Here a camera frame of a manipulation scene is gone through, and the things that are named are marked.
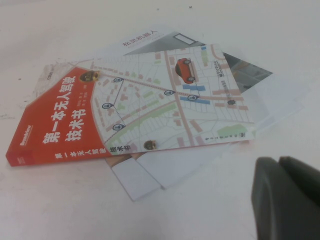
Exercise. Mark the red map cover book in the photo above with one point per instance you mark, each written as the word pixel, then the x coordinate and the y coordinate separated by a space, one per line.
pixel 150 100

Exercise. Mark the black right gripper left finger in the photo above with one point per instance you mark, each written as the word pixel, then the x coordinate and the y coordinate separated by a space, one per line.
pixel 266 200

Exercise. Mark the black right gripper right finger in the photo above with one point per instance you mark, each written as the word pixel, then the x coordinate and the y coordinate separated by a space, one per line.
pixel 300 205

